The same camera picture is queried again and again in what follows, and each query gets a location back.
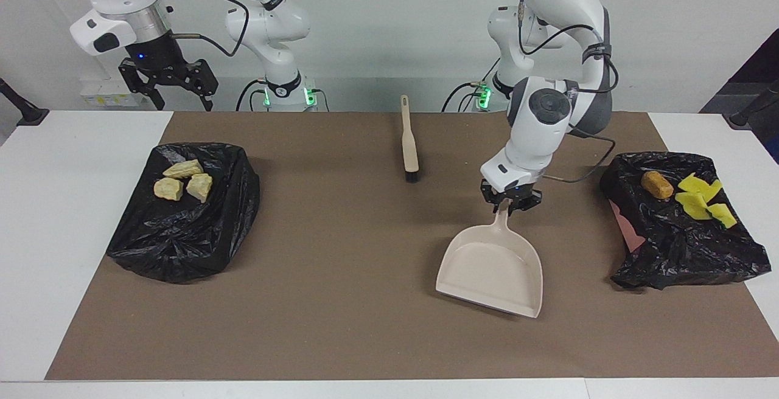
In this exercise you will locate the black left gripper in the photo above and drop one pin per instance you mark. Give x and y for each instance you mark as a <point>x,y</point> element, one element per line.
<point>511,193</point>

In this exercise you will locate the black stand pole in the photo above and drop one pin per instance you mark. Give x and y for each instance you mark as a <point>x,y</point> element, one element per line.
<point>27,113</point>
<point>745,116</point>

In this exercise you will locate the crumpled black trash bag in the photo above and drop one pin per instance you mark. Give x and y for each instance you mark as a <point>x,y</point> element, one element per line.
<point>182,241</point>

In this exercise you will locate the green and yellow sponge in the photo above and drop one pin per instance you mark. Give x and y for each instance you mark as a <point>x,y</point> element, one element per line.
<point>724,215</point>

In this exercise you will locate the black bag on pink bin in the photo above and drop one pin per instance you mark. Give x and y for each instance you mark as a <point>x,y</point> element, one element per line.
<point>681,247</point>

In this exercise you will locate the large brown table mat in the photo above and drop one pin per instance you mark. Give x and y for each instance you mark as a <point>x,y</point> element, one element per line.
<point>365,338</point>

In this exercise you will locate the white wall outlet box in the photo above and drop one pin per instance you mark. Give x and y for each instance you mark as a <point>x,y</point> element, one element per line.
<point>106,98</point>

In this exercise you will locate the beige hand brush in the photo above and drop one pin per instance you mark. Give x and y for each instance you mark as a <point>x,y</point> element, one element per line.
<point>409,143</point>

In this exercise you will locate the beige plastic dustpan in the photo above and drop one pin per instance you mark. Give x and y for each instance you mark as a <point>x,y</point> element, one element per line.
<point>493,271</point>

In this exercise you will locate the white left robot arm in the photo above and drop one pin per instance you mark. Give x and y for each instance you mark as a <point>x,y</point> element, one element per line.
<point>548,125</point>

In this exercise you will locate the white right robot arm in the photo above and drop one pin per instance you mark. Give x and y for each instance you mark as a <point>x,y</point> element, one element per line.
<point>268,22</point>

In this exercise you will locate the brown potato-shaped lump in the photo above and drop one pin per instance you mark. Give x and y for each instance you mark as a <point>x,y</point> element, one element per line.
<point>657,185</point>

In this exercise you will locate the pink bin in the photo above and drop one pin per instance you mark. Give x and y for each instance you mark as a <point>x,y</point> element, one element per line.
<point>627,228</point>

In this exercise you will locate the yellow sponge piece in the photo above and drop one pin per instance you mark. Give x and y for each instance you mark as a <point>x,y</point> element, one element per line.
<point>700,185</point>
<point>694,206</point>

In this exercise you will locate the orange striped croissant piece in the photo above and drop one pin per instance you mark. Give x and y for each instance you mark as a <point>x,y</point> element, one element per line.
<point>182,170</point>
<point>199,187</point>

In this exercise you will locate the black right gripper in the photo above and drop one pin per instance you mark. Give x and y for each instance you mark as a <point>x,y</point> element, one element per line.
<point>159,61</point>

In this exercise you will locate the pale bread chunk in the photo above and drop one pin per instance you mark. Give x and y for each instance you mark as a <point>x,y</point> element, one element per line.
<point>168,189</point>

